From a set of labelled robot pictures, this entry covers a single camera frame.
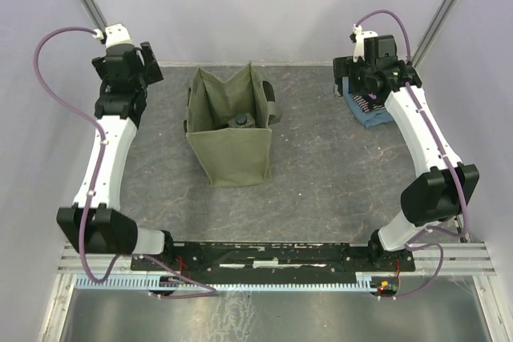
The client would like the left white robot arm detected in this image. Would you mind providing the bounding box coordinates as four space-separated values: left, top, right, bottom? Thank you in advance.
56 42 177 270

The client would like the striped folded cloth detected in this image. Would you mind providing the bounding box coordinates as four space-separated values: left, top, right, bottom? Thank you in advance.
349 94 385 113

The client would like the olive green canvas bag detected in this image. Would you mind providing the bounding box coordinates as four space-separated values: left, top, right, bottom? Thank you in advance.
184 63 281 187

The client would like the light blue cable duct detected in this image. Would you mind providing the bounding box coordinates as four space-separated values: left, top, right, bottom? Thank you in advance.
75 274 386 290

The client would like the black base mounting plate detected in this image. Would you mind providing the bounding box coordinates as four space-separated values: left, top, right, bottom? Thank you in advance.
156 242 415 285

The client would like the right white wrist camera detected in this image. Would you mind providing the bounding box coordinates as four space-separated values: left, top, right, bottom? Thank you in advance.
349 24 378 62

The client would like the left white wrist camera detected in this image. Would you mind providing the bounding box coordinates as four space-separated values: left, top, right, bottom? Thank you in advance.
93 23 133 48

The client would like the clear bottle yellow label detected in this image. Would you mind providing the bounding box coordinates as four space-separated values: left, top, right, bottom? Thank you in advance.
228 113 257 128

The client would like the blue folded cloth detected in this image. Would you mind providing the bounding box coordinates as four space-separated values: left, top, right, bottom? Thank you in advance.
345 94 394 128

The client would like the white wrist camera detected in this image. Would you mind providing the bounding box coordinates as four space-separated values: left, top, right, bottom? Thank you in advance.
93 23 133 48
349 24 378 62

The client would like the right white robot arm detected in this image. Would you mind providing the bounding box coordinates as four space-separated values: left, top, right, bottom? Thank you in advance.
333 27 479 271

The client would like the aluminium frame rail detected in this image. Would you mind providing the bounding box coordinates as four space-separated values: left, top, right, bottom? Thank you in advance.
55 240 498 276

